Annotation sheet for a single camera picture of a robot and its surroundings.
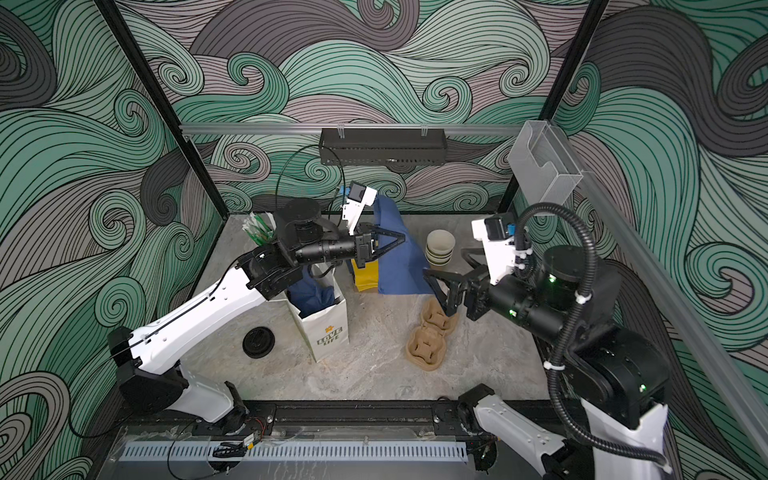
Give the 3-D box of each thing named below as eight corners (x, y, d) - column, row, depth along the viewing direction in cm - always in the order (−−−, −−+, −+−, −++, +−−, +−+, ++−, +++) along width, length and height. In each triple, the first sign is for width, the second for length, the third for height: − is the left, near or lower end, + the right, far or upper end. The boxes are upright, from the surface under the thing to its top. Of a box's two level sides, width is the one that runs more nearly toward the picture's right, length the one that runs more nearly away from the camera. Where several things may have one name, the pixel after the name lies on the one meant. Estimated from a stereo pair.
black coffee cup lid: (242, 358, 85) (237, 353, 82) (250, 331, 90) (246, 326, 87) (271, 358, 85) (266, 353, 82) (277, 331, 90) (273, 326, 87)
